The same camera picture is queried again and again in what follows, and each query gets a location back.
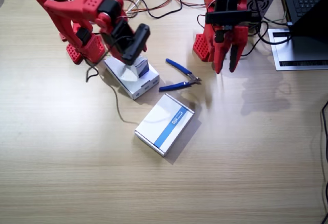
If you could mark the small white box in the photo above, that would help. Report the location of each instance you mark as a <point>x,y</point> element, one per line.
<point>142,67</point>

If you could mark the white box with printed icons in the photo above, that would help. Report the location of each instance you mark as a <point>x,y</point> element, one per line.
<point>143,85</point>

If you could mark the white box with blue stripe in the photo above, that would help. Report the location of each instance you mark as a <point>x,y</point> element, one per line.
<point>164,121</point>

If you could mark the silver laptop stand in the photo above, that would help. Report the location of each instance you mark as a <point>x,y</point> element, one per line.
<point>284,55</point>

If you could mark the black laptop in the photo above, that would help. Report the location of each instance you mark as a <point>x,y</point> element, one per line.
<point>305,1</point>

